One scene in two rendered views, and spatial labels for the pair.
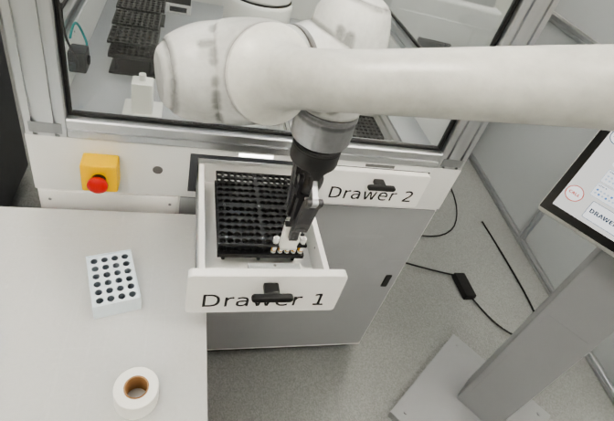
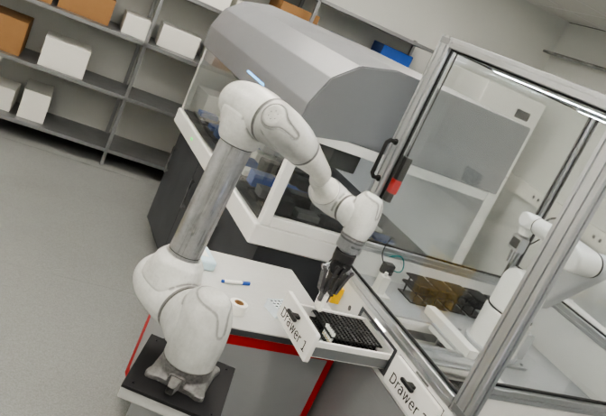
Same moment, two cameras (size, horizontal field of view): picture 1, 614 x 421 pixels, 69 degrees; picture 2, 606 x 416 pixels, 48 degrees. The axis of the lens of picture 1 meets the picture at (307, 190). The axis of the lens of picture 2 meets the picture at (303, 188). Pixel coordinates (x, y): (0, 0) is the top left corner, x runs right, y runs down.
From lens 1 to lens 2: 2.17 m
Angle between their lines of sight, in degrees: 76
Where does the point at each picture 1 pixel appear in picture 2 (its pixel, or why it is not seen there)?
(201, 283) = (288, 298)
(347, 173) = (403, 366)
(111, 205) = not seen: hidden behind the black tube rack
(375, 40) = (360, 203)
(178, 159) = (357, 306)
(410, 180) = (428, 402)
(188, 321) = (275, 330)
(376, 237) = not seen: outside the picture
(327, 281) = (310, 332)
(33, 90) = not seen: hidden behind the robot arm
